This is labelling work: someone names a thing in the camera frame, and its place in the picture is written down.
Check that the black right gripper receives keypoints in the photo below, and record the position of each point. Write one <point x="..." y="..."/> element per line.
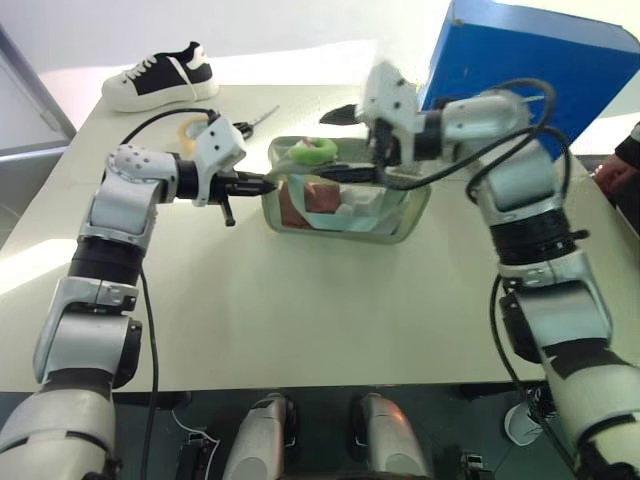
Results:
<point x="386" y="144"/>

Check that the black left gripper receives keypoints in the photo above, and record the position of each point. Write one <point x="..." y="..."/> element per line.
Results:
<point x="224" y="189"/>

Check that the clear plastic container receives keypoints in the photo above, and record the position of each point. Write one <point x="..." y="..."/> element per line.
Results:
<point x="350" y="215"/>

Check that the bystander dark sleeved forearm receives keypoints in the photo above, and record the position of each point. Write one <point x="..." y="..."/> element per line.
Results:
<point x="629" y="142"/>

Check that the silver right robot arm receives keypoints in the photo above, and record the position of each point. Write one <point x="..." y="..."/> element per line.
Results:
<point x="530" y="220"/>

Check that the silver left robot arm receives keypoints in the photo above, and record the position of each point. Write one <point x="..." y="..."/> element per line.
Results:
<point x="120" y="210"/>

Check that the red box in pouch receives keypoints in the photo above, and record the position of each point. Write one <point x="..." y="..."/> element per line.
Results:
<point x="322" y="197"/>

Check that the white block in pouch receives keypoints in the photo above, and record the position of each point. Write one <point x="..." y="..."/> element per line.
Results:
<point x="357" y="202"/>

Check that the light blue packet in pouch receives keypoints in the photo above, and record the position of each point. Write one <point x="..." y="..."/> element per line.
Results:
<point x="345" y="223"/>

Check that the bystander bare hand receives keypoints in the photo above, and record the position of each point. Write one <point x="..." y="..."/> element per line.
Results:
<point x="612" y="176"/>

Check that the clear tape roll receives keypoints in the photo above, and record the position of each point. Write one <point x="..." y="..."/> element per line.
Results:
<point x="189" y="134"/>

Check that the black and white sneaker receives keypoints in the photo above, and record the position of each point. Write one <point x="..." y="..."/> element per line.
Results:
<point x="160" y="77"/>

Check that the blue cardboard box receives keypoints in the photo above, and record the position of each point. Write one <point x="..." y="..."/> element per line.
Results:
<point x="520" y="70"/>

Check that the silver dark rounded shape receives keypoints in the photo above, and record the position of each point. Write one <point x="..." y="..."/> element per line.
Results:
<point x="390" y="437"/>
<point x="260" y="437"/>

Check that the white round floor object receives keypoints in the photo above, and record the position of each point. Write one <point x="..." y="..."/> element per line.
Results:
<point x="522" y="425"/>

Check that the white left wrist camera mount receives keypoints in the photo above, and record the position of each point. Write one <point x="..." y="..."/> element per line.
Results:
<point x="220" y="144"/>

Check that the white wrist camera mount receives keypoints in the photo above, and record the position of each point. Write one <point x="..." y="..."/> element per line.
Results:
<point x="390" y="97"/>
<point x="220" y="144"/>

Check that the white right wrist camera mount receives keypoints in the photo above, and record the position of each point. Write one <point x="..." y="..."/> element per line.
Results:
<point x="390" y="97"/>

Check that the grey metal frame panel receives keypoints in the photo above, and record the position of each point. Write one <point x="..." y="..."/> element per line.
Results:
<point x="30" y="100"/>

